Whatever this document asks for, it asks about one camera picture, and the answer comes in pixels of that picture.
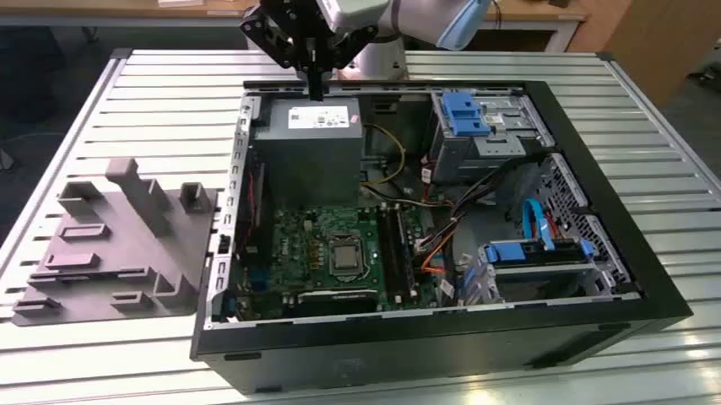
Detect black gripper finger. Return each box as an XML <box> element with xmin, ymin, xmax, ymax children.
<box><xmin>315</xmin><ymin>26</ymin><xmax>379</xmax><ymax>102</ymax></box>
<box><xmin>239</xmin><ymin>8</ymin><xmax>319</xmax><ymax>102</ymax></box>

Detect RAM memory stick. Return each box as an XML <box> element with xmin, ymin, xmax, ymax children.
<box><xmin>397</xmin><ymin>202</ymin><xmax>422</xmax><ymax>297</ymax></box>

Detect wooden desk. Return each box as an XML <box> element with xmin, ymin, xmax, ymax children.
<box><xmin>0</xmin><ymin>0</ymin><xmax>590</xmax><ymax>51</ymax></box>

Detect blue drive bay latch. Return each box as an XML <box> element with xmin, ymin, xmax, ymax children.
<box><xmin>443</xmin><ymin>91</ymin><xmax>490</xmax><ymax>138</ymax></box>

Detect grey power supply unit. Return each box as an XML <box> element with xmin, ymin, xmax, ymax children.
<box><xmin>250</xmin><ymin>97</ymin><xmax>365</xmax><ymax>208</ymax></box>

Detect metal drive cage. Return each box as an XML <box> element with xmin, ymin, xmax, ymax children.
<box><xmin>430</xmin><ymin>90</ymin><xmax>557</xmax><ymax>182</ymax></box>

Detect green motherboard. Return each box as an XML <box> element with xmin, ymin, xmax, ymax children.
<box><xmin>234</xmin><ymin>201</ymin><xmax>451</xmax><ymax>321</ymax></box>

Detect silver CPU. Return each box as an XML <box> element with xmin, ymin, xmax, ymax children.
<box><xmin>330</xmin><ymin>245</ymin><xmax>366</xmax><ymax>272</ymax></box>

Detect brown wooden cabinet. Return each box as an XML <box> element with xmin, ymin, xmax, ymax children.
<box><xmin>573</xmin><ymin>0</ymin><xmax>721</xmax><ymax>109</ymax></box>

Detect metal CPU socket cover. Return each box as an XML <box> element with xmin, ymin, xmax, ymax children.
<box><xmin>325</xmin><ymin>230</ymin><xmax>371</xmax><ymax>280</ymax></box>

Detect blue disk carrier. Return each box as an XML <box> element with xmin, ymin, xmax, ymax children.
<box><xmin>485</xmin><ymin>240</ymin><xmax>594</xmax><ymax>266</ymax></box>

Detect grey parts rack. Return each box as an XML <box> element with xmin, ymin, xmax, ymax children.
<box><xmin>11</xmin><ymin>156</ymin><xmax>224</xmax><ymax>328</ymax></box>

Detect black graphics card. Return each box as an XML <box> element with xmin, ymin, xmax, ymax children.
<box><xmin>297</xmin><ymin>289</ymin><xmax>379</xmax><ymax>316</ymax></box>

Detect blue plastic rails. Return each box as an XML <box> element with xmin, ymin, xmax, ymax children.
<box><xmin>455</xmin><ymin>261</ymin><xmax>491</xmax><ymax>305</ymax></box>

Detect black chair base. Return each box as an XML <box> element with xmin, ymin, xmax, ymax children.
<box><xmin>685</xmin><ymin>62</ymin><xmax>721</xmax><ymax>88</ymax></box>

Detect black PC case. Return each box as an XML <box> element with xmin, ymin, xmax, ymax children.
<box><xmin>188</xmin><ymin>79</ymin><xmax>696</xmax><ymax>396</ymax></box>

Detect yellow power wire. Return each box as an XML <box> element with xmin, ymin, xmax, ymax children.
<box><xmin>362</xmin><ymin>122</ymin><xmax>407</xmax><ymax>186</ymax></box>

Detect red cable with label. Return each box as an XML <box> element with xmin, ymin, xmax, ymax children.
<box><xmin>417</xmin><ymin>158</ymin><xmax>455</xmax><ymax>208</ymax></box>

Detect black cable bundle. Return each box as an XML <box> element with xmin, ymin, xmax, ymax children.
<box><xmin>450</xmin><ymin>154</ymin><xmax>552</xmax><ymax>220</ymax></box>

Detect blue SATA cable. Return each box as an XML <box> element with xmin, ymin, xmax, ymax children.
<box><xmin>522</xmin><ymin>197</ymin><xmax>558</xmax><ymax>251</ymax></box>

